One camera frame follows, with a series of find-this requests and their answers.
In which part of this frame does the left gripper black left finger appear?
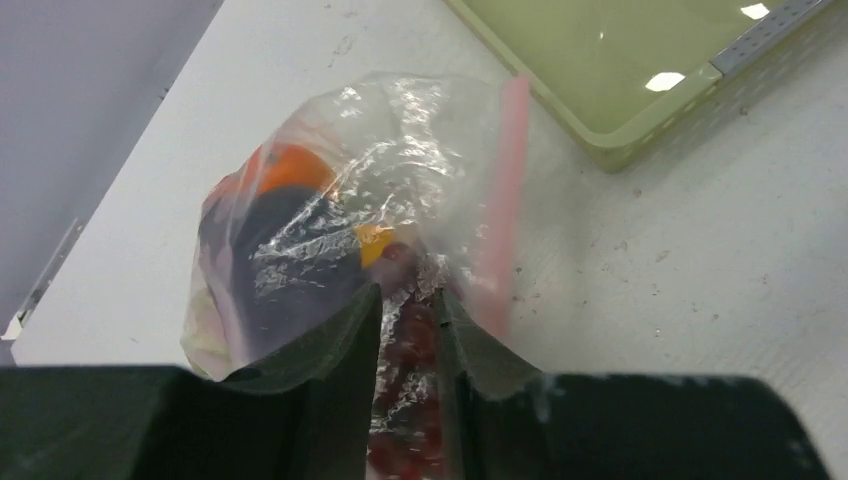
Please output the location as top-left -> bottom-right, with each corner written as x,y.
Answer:
1,286 -> 382,479

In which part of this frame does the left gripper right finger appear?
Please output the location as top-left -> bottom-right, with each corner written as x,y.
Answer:
434,291 -> 829,479

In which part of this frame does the dark red grape bunch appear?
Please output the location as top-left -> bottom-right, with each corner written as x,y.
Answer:
367,242 -> 445,479

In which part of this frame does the green cabbage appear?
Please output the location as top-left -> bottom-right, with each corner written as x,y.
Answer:
180,290 -> 234,381

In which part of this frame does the purple eggplant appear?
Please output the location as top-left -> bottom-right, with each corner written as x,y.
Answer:
231,186 -> 369,362

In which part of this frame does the orange bell pepper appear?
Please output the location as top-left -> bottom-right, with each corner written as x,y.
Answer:
354,225 -> 394,268

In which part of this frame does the orange tangerine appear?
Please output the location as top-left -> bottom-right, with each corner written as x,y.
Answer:
245,143 -> 336,194

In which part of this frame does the clear zip top bag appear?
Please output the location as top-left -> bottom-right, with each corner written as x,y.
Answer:
180,71 -> 533,480

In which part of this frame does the beige plastic basket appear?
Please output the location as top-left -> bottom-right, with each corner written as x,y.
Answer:
450,1 -> 847,173

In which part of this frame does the aluminium rail frame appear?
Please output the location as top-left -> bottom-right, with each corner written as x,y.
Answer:
1,218 -> 85,343

